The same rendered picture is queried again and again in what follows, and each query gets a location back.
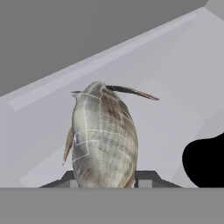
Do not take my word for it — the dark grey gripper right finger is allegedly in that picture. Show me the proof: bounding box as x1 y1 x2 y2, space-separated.
133 170 184 189

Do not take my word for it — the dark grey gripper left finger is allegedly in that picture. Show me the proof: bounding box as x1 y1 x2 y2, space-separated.
38 170 79 189

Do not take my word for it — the grey brown fish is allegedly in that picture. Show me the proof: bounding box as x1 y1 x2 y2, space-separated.
61 80 160 189

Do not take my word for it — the pale grey fridge shelf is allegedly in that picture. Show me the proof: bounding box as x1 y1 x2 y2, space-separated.
0 6 224 189

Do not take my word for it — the black rounded object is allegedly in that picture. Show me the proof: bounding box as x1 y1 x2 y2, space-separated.
181 132 224 189

